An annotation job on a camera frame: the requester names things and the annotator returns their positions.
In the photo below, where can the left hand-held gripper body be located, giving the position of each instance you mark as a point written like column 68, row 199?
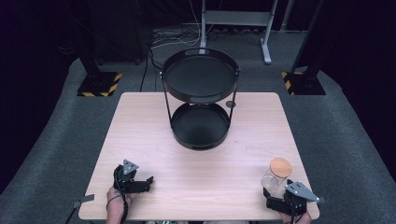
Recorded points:
column 125, row 179

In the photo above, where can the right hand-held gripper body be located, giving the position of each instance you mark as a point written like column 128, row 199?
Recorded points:
column 294, row 199

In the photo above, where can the glass jar with wooden lid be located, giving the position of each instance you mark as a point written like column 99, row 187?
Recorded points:
column 280, row 169

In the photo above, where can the person's right hand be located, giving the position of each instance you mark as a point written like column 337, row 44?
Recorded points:
column 300, row 218

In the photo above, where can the person's left hand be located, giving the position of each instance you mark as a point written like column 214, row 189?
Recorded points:
column 114, row 199

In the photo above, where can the small dark round disc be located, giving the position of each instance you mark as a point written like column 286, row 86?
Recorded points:
column 230, row 104

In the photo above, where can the black stand with striped base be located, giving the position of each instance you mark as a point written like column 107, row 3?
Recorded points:
column 303, row 83
column 99, row 84

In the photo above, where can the black two-tier round rack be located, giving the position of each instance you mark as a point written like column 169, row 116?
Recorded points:
column 200, row 77

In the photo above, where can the grey table edge bracket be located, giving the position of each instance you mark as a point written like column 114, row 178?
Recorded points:
column 83, row 200
column 321, row 200

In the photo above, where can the grey metal stand frame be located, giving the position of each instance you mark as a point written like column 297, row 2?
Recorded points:
column 236, row 18

